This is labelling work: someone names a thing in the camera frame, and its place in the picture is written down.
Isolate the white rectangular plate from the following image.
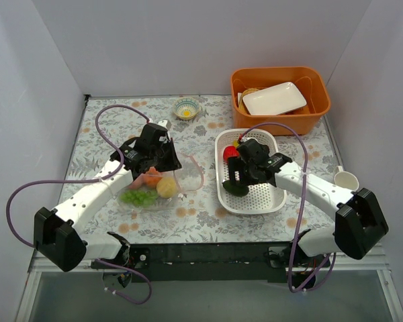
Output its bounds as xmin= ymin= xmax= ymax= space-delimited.
xmin=253 ymin=82 xmax=307 ymax=116

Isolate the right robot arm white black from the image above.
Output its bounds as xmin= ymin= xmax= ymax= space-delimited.
xmin=228 ymin=153 xmax=389 ymax=267

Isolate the aluminium frame rail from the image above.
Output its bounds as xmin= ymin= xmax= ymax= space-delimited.
xmin=16 ymin=246 xmax=403 ymax=321

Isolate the orange plastic tub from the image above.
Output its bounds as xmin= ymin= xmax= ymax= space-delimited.
xmin=230 ymin=66 xmax=331 ymax=135

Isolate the clear zip top bag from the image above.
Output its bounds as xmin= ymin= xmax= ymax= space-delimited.
xmin=116 ymin=153 xmax=204 ymax=211

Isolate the white mug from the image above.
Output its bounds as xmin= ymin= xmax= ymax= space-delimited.
xmin=333 ymin=166 xmax=359 ymax=191

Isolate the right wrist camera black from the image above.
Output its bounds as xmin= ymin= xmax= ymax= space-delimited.
xmin=237 ymin=138 xmax=270 ymax=164

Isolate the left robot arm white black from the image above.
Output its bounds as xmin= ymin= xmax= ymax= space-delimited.
xmin=34 ymin=138 xmax=181 ymax=272

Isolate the woven straw coaster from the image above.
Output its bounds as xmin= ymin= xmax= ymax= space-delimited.
xmin=237 ymin=88 xmax=268 ymax=115

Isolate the yellow lemon toy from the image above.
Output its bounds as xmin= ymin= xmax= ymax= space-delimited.
xmin=156 ymin=176 xmax=178 ymax=199

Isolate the pink peach toy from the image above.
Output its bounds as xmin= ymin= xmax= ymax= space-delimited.
xmin=128 ymin=174 xmax=144 ymax=190

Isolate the green avocado toy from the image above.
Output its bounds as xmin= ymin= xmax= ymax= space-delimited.
xmin=222 ymin=180 xmax=249 ymax=197

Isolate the white perforated plastic basket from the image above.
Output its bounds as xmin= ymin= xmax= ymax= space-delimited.
xmin=215 ymin=129 xmax=287 ymax=215

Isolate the green grapes toy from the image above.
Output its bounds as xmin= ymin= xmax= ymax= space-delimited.
xmin=120 ymin=190 xmax=159 ymax=207

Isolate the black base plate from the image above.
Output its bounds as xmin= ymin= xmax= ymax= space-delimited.
xmin=128 ymin=241 xmax=291 ymax=283

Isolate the small patterned bowl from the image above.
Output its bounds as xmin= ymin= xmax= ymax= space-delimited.
xmin=172 ymin=97 xmax=201 ymax=120

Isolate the floral table mat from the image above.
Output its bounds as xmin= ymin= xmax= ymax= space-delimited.
xmin=67 ymin=95 xmax=333 ymax=244

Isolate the orange pumpkin toy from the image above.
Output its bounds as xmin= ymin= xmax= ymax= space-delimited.
xmin=143 ymin=167 xmax=163 ymax=189

